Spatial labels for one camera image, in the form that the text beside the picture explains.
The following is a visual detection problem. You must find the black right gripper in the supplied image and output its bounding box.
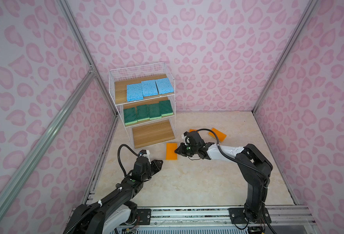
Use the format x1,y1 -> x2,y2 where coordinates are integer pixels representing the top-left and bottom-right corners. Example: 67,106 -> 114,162
173,142 -> 198,158

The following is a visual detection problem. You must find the green scouring pad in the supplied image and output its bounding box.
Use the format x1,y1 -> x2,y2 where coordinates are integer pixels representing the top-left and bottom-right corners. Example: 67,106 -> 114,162
159,100 -> 174,117
136,104 -> 150,122
148,103 -> 162,120
123,107 -> 138,126

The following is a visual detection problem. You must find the blue sponge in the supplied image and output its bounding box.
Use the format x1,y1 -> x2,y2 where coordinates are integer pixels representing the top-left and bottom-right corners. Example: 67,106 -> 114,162
141,80 -> 159,97
155,78 -> 175,95
127,83 -> 144,102

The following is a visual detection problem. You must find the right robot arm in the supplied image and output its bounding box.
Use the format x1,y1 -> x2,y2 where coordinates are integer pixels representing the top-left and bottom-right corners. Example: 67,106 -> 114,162
175,129 -> 273,223

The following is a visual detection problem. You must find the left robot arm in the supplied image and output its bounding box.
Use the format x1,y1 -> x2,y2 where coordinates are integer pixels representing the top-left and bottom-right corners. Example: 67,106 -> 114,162
64,156 -> 163,234

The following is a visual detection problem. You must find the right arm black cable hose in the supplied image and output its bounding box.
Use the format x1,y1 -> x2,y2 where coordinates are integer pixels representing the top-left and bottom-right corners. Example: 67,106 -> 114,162
195,128 -> 270,188

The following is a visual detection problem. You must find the white wire three-tier shelf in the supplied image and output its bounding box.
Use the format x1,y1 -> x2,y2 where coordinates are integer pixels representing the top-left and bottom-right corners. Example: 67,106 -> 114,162
109,62 -> 176,149

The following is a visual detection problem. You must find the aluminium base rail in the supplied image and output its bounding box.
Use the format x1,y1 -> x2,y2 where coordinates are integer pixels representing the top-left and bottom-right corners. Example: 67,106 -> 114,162
72,206 -> 322,234

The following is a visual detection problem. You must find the aluminium diagonal frame bar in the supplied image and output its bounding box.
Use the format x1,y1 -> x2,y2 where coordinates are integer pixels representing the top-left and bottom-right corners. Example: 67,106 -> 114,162
0,71 -> 95,222

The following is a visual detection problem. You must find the aluminium frame left corner post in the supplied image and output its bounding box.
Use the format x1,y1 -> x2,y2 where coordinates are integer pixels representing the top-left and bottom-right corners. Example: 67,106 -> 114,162
57,0 -> 118,117

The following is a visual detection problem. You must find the aluminium frame corner post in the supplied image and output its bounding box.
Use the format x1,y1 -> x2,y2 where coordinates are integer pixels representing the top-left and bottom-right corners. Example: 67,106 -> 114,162
57,0 -> 118,117
252,0 -> 320,116

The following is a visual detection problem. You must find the aluminium frame right corner post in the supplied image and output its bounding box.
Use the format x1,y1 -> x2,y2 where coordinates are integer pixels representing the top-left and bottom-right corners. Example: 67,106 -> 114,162
252,0 -> 320,116

